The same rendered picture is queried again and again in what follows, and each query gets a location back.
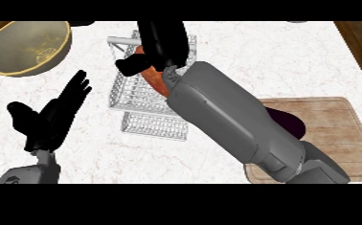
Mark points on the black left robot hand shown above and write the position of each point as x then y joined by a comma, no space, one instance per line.
51,117

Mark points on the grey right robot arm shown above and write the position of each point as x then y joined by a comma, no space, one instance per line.
230,120

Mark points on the yellow metal bowl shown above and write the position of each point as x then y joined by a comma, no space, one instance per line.
29,48

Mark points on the brown wooden cabinet edge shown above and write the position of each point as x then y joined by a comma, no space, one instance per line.
350,39

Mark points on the wooden cutting board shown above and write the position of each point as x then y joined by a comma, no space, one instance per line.
329,130

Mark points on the black object at edge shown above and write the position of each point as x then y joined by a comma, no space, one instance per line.
81,23

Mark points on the orange sweet potato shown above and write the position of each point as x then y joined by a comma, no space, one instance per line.
153,75

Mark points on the dark purple eggplant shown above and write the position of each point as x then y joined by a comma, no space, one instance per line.
288,123

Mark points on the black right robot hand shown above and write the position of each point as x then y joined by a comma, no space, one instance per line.
162,43

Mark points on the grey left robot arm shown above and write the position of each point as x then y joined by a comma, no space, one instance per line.
37,171

